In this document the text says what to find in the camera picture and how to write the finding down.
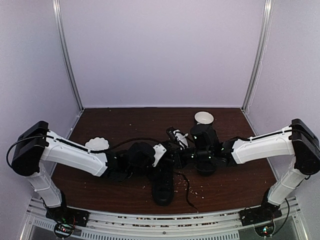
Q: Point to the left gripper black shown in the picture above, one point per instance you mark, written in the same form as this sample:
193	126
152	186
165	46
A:
148	175

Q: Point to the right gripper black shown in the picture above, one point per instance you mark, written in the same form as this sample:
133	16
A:
178	161

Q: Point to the black canvas shoe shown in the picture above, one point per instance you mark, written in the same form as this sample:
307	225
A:
162	178
205	169

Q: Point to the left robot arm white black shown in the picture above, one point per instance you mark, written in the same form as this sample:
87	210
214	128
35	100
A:
38	144

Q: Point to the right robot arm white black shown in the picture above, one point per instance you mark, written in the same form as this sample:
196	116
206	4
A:
297	140

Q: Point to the black white round bowl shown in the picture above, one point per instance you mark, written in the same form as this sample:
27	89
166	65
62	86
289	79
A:
203	118

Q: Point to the white scalloped bowl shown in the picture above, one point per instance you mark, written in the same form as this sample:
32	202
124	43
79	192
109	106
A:
97	144

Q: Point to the left controller board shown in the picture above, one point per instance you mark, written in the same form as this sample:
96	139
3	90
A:
63	230

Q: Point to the controller board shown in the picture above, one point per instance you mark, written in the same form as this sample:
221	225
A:
63	230
265	230

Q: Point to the right controller board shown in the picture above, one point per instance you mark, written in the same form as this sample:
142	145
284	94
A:
265	230

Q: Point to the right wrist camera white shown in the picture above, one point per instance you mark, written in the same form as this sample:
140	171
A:
178	137

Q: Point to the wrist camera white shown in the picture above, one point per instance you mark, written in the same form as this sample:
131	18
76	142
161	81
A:
178	137
159	151

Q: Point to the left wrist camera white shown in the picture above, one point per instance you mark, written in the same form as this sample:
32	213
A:
159	151

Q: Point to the front aluminium rail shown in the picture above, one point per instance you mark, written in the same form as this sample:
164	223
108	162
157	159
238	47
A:
218	225

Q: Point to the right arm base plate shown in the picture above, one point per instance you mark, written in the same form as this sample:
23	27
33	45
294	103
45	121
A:
259	214

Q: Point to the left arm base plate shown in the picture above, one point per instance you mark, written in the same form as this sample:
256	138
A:
68	215

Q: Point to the right aluminium frame post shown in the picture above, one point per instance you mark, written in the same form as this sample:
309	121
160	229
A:
261	47

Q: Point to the aluminium frame post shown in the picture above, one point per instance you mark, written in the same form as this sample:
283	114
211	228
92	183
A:
65	53
261	47

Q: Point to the left aluminium frame post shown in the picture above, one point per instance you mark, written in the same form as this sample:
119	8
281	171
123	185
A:
65	53

